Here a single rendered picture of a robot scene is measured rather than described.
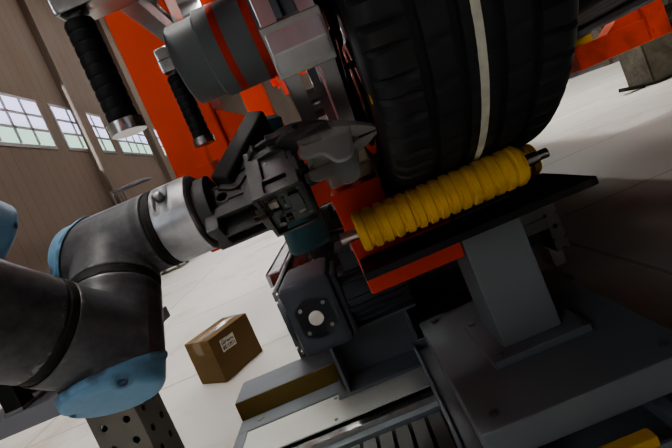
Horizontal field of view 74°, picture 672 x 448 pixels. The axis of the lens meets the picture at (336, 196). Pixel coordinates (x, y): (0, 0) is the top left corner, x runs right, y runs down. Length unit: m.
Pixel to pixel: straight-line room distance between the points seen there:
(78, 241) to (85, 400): 0.17
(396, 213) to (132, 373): 0.35
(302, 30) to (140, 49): 0.85
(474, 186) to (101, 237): 0.45
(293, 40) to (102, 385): 0.36
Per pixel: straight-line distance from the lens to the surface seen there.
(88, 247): 0.53
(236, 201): 0.49
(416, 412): 1.05
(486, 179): 0.62
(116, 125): 0.60
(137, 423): 1.08
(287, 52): 0.48
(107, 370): 0.45
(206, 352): 1.88
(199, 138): 0.92
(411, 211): 0.60
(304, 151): 0.49
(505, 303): 0.77
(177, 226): 0.49
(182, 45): 0.73
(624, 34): 3.79
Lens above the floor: 0.62
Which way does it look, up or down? 4 degrees down
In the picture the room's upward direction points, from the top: 23 degrees counter-clockwise
